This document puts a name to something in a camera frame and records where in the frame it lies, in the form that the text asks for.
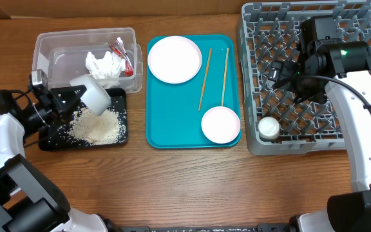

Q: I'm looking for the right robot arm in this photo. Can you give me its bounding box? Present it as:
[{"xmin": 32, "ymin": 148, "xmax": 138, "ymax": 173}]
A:
[{"xmin": 268, "ymin": 15, "xmax": 371, "ymax": 231}]

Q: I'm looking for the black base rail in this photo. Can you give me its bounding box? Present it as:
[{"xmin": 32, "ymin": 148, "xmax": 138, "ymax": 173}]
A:
[{"xmin": 117, "ymin": 213, "xmax": 328, "ymax": 232}]

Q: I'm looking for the pile of rice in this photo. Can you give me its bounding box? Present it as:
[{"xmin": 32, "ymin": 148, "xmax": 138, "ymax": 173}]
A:
[{"xmin": 48, "ymin": 95, "xmax": 128, "ymax": 146}]

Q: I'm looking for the white cup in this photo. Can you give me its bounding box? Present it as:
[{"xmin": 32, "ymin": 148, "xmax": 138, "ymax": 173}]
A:
[{"xmin": 258, "ymin": 117, "xmax": 280, "ymax": 141}]

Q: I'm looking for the grey dishwasher rack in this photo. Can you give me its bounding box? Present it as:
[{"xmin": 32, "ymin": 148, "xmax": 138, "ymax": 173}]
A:
[{"xmin": 237, "ymin": 1, "xmax": 371, "ymax": 155}]

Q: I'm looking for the black tray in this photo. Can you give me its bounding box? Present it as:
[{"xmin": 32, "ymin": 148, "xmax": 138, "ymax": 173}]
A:
[{"xmin": 38, "ymin": 87, "xmax": 129, "ymax": 151}]

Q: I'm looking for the right wooden chopstick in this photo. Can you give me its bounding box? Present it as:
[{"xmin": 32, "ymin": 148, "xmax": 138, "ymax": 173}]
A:
[{"xmin": 221, "ymin": 47, "xmax": 229, "ymax": 106}]

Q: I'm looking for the left wooden chopstick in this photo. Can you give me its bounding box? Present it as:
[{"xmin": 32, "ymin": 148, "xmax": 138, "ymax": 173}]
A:
[{"xmin": 198, "ymin": 48, "xmax": 213, "ymax": 111}]

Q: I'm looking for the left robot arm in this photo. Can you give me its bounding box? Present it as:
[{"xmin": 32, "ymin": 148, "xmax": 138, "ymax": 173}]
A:
[{"xmin": 0, "ymin": 84, "xmax": 120, "ymax": 231}]

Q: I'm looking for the white napkin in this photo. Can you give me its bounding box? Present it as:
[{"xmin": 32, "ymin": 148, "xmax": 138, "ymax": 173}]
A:
[{"xmin": 85, "ymin": 52, "xmax": 126, "ymax": 89}]

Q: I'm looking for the grey bowl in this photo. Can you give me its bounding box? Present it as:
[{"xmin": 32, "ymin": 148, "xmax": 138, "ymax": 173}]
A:
[{"xmin": 70, "ymin": 74, "xmax": 111, "ymax": 115}]

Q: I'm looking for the wooden chopstick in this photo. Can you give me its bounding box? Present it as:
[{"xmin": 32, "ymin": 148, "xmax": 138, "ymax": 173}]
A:
[
  {"xmin": 221, "ymin": 47, "xmax": 229, "ymax": 106},
  {"xmin": 198, "ymin": 48, "xmax": 213, "ymax": 111}
]

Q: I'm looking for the small white plate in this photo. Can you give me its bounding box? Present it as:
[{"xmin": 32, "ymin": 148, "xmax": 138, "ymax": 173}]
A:
[{"xmin": 201, "ymin": 106, "xmax": 241, "ymax": 144}]

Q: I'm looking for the clear plastic bin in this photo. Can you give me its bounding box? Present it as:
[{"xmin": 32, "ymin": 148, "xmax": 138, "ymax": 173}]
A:
[{"xmin": 32, "ymin": 27, "xmax": 143, "ymax": 93}]

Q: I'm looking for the teal plastic tray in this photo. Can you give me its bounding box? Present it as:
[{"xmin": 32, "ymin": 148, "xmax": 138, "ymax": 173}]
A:
[{"xmin": 146, "ymin": 34, "xmax": 240, "ymax": 149}]

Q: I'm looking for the large white plate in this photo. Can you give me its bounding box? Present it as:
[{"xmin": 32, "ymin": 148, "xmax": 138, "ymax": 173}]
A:
[{"xmin": 147, "ymin": 36, "xmax": 202, "ymax": 84}]

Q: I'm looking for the red foil wrapper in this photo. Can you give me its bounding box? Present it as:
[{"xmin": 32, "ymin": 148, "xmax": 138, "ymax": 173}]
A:
[{"xmin": 109, "ymin": 37, "xmax": 134, "ymax": 76}]

